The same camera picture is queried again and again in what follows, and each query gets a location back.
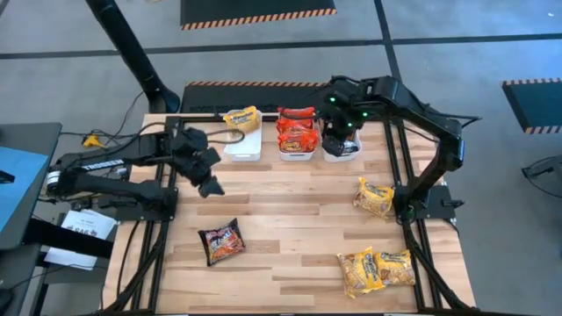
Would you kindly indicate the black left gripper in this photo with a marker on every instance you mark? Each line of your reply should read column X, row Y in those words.
column 193, row 153

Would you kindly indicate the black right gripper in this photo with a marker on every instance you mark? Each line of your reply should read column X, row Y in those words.
column 342, row 112

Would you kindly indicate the yellow Maruchan ramen pack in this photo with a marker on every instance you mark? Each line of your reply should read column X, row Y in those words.
column 358, row 274
column 373, row 197
column 241, row 119
column 397, row 268

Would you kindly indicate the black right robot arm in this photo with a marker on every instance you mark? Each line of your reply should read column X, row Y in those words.
column 443, row 127

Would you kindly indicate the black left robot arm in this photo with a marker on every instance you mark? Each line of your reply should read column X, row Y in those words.
column 103, row 166

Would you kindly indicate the white plastic bin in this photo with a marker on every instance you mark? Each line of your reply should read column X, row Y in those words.
column 243, row 149
column 339, row 159
column 298, row 156

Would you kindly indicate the black hazard-striped floor mat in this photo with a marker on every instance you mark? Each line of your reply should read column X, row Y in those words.
column 263, row 98
column 535, row 105
column 254, row 9

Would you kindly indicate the yellow power plug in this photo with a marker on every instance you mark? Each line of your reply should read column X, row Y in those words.
column 91, row 141

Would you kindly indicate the white printed paper sheet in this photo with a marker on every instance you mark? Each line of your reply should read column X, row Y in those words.
column 85, row 224

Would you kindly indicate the black desk base bar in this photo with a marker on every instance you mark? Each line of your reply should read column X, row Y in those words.
column 66, row 239

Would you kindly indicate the black round pole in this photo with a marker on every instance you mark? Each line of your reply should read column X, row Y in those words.
column 131, row 52

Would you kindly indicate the grey desk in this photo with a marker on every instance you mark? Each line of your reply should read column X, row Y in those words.
column 44, row 140

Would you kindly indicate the blue desk pad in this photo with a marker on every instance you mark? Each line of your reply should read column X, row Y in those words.
column 17, row 193

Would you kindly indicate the small black device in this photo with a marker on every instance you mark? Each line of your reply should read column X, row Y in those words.
column 5, row 177

